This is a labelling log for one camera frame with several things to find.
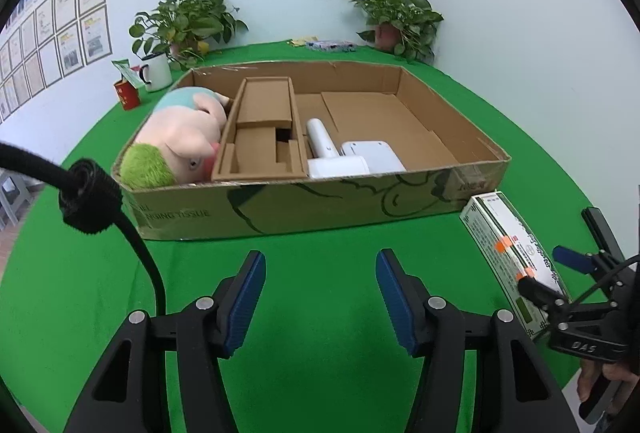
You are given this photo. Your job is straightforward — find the left potted green plant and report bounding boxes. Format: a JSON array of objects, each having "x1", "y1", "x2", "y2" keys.
[{"x1": 128, "y1": 0, "x2": 248, "y2": 70}]

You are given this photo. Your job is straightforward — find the green cloth table cover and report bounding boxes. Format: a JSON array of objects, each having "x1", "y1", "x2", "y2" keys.
[{"x1": 1, "y1": 42, "x2": 604, "y2": 432}]

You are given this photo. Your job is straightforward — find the framed certificates on wall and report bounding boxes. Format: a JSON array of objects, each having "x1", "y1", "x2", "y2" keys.
[{"x1": 1, "y1": 0, "x2": 113, "y2": 121}]

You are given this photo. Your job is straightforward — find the right potted green plant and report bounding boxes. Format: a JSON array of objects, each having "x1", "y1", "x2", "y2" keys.
[{"x1": 347, "y1": 0, "x2": 444, "y2": 64}]

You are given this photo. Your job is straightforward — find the white enamel mug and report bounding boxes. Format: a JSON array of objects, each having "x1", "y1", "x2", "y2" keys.
[{"x1": 139, "y1": 53, "x2": 172, "y2": 92}]

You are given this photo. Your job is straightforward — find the potted green plant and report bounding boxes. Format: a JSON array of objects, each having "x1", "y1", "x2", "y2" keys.
[
  {"x1": 347, "y1": 0, "x2": 444, "y2": 64},
  {"x1": 128, "y1": 0, "x2": 248, "y2": 70}
]

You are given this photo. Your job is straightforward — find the green packet in cup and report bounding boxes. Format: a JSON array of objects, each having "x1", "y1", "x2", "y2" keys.
[{"x1": 112, "y1": 58, "x2": 145, "y2": 90}]

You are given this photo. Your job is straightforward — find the white plastic device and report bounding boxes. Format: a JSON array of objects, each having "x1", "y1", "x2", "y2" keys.
[{"x1": 342, "y1": 141, "x2": 406, "y2": 174}]

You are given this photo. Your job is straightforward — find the person's right hand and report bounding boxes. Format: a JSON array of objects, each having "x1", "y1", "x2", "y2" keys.
[{"x1": 576, "y1": 357, "x2": 640, "y2": 419}]

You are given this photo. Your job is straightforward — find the large cardboard box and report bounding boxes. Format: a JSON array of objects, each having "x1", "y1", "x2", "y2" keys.
[{"x1": 124, "y1": 62, "x2": 510, "y2": 240}]

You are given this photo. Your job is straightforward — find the long cardboard insert tray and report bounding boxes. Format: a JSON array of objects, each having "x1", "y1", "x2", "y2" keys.
[{"x1": 212, "y1": 77, "x2": 308, "y2": 183}]

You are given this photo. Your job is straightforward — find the green white medicine box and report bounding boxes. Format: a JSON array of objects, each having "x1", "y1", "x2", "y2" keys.
[{"x1": 460, "y1": 192, "x2": 568, "y2": 338}]

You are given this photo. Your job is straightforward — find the black cable with velcro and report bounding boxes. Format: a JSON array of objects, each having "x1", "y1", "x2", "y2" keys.
[{"x1": 0, "y1": 140, "x2": 168, "y2": 316}]

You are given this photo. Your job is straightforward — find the pink pig plush toy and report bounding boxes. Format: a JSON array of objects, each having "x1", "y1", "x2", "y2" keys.
[{"x1": 118, "y1": 86, "x2": 230, "y2": 190}]

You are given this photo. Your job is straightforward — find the yellow paper packet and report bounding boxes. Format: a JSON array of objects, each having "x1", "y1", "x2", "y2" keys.
[{"x1": 288, "y1": 36, "x2": 319, "y2": 48}]

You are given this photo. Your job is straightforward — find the white hair dryer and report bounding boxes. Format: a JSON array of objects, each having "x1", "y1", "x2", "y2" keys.
[{"x1": 306, "y1": 118, "x2": 370, "y2": 180}]

